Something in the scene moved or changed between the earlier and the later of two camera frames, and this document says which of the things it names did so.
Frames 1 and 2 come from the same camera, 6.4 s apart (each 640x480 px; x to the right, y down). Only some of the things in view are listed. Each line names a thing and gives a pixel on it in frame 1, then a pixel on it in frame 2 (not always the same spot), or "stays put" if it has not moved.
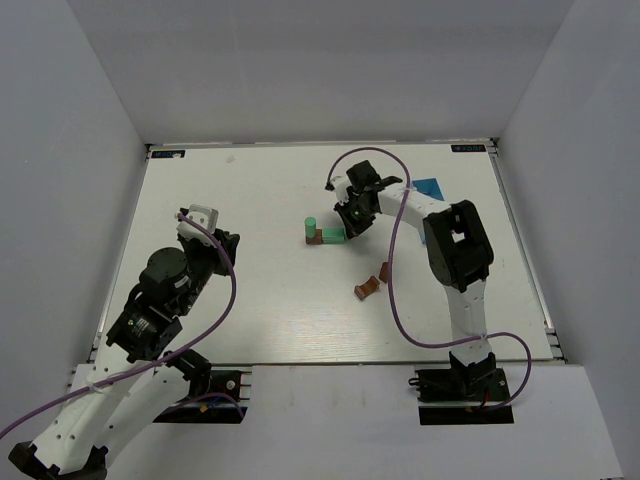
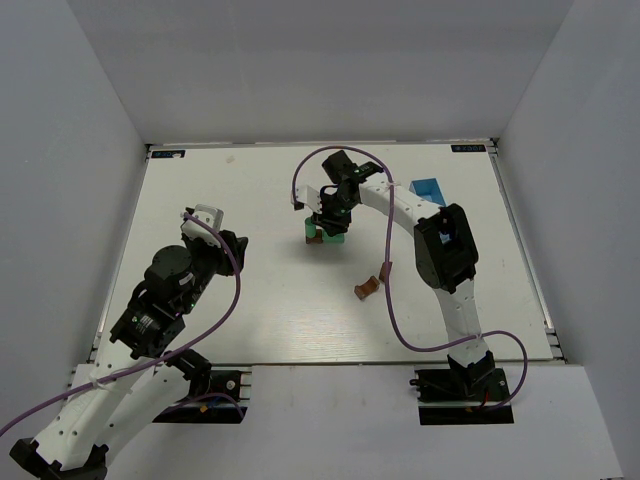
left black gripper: [226, 245] stays put
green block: [334, 235] stays put
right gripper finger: [354, 222] to [333, 224]
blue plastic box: [429, 186] stays put
